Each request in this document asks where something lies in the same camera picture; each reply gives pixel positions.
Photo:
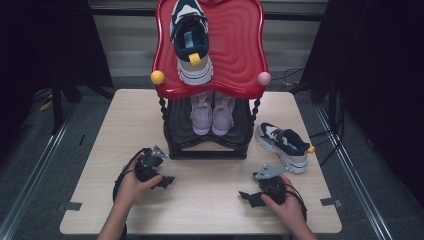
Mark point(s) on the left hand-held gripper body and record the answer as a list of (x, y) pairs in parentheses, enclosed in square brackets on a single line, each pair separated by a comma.
[(150, 165)]

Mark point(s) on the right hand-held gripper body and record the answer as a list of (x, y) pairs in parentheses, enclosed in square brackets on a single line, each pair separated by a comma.
[(271, 170)]

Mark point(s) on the purple sandal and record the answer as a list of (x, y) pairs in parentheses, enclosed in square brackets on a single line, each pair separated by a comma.
[(222, 120), (201, 120)]

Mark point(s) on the navy and white sneaker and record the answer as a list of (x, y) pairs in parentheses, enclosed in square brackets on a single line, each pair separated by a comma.
[(293, 140), (193, 71)]

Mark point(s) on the red and black shoe rack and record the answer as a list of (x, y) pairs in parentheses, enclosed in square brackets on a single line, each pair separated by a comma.
[(233, 50)]

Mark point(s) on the person's left hand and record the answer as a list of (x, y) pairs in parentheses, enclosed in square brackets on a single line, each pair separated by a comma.
[(131, 190)]

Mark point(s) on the person's right hand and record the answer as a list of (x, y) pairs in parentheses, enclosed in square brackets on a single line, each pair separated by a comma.
[(290, 210)]

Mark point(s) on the grey tape strip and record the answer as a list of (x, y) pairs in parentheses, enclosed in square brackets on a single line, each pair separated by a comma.
[(330, 202), (70, 206)]

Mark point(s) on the black tape mark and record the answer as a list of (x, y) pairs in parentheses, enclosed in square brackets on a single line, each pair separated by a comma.
[(81, 139)]

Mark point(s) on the black metal stand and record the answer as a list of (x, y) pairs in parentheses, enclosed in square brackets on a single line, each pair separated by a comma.
[(332, 106), (57, 110)]

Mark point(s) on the yellow floor tape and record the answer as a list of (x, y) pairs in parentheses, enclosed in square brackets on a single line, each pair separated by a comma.
[(45, 106)]

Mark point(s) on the black curtain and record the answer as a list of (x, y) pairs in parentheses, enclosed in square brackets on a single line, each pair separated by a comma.
[(40, 40), (383, 66)]

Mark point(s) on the metal floor rail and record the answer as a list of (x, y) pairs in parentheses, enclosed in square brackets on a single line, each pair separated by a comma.
[(33, 173), (353, 173)]

